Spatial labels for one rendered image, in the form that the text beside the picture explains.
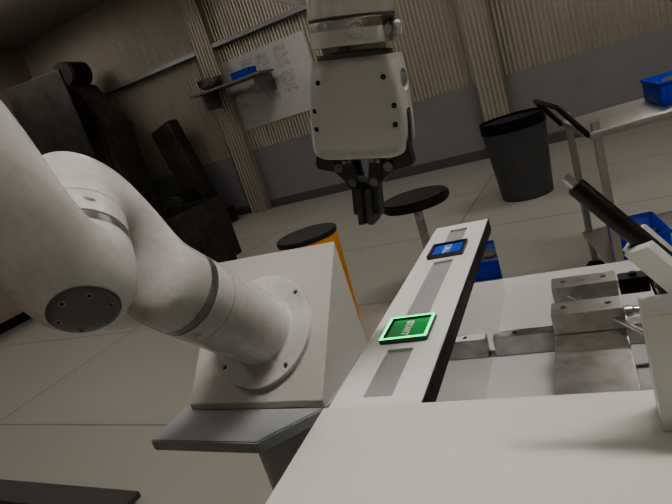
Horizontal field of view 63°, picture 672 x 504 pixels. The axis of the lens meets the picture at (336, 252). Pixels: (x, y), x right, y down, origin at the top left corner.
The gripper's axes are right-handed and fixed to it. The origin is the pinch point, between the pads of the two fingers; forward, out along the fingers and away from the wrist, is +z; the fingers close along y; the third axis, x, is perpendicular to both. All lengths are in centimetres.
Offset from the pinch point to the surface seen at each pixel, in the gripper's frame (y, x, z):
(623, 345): -26.2, -6.5, 18.5
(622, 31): -82, -637, -4
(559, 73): -22, -640, 33
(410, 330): -3.9, 0.8, 14.6
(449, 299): -6.9, -7.3, 14.4
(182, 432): 35, -2, 38
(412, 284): -0.5, -14.2, 15.8
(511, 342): -13.5, -17.0, 25.3
